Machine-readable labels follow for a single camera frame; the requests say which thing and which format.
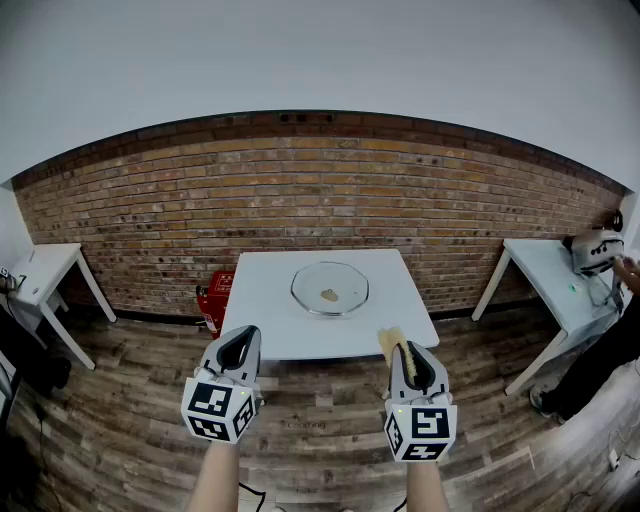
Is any white side table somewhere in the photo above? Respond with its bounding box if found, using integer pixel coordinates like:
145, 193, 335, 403
471, 238, 632, 396
7, 243, 118, 371

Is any yellow sponge brush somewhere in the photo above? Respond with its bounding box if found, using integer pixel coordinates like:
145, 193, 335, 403
378, 326, 420, 382

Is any black cable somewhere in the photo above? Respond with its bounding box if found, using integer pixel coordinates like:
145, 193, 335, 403
238, 479, 267, 512

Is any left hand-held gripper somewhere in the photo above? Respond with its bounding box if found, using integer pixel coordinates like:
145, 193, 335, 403
180, 324, 265, 444

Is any round glass plate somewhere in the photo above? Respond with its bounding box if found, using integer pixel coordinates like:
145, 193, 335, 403
290, 261, 371, 316

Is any white device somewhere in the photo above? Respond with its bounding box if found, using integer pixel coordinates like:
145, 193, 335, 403
563, 228, 627, 277

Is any person's left forearm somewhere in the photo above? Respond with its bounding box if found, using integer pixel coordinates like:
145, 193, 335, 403
187, 439, 242, 512

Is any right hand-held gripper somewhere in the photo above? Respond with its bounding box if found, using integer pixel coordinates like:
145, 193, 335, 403
383, 339, 458, 464

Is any red fire extinguisher box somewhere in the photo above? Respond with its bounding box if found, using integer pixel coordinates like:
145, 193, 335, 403
196, 271, 235, 341

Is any person's right forearm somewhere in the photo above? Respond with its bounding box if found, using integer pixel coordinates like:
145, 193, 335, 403
405, 459, 451, 512

